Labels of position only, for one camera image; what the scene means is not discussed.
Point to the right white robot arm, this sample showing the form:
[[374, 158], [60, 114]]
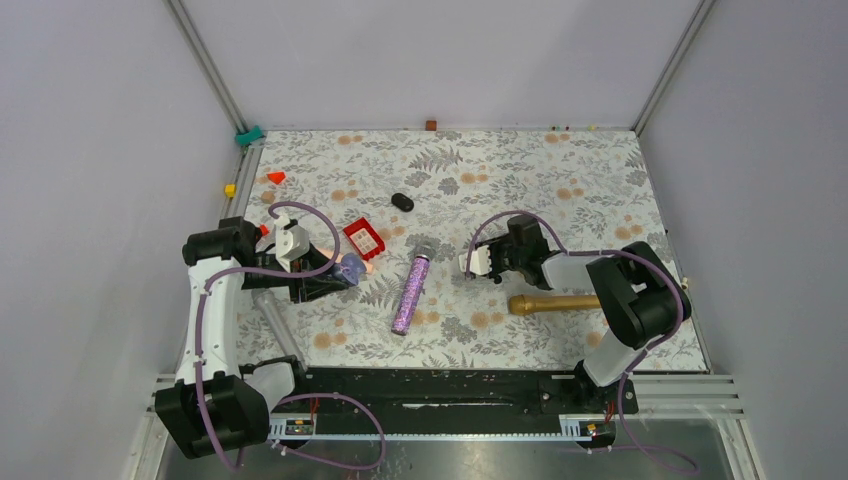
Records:
[[641, 300]]

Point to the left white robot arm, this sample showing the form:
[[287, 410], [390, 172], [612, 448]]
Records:
[[216, 404]]

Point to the teal clamp block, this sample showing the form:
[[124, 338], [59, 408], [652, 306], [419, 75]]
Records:
[[250, 136]]

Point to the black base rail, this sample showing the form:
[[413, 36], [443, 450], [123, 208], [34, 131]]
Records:
[[421, 404]]

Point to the floral table mat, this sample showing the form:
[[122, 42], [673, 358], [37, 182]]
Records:
[[591, 187]]

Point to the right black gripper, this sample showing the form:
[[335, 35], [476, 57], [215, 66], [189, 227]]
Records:
[[496, 270]]

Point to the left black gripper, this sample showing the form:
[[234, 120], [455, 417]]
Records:
[[315, 285]]

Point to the purple glitter microphone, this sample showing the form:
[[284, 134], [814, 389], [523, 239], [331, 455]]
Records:
[[413, 288]]

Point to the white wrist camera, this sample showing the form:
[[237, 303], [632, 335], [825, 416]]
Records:
[[476, 263], [291, 241]]

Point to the lavender earbud charging case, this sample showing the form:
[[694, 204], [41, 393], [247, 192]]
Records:
[[350, 269]]

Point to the red triangular block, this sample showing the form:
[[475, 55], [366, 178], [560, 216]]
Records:
[[276, 177]]

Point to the gold microphone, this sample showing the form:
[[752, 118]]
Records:
[[524, 305]]

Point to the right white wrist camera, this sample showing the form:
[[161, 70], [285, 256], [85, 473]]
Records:
[[476, 263]]

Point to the black oval earbud case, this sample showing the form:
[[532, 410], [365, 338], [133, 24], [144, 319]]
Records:
[[402, 202]]

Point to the red toy block tray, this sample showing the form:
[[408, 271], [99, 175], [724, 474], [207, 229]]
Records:
[[364, 238]]

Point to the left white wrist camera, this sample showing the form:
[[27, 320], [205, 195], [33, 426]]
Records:
[[291, 241]]

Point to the peach pink microphone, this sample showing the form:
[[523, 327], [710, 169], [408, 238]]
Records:
[[331, 255]]

